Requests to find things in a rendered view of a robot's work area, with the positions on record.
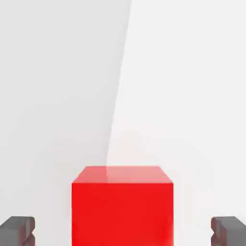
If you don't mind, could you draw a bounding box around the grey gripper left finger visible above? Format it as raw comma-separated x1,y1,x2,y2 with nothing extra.
0,216,36,246

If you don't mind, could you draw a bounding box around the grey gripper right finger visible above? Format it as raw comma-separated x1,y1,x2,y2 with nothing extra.
210,216,246,246

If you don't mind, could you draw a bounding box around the small red cube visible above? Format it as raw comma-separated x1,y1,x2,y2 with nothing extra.
71,165,174,246

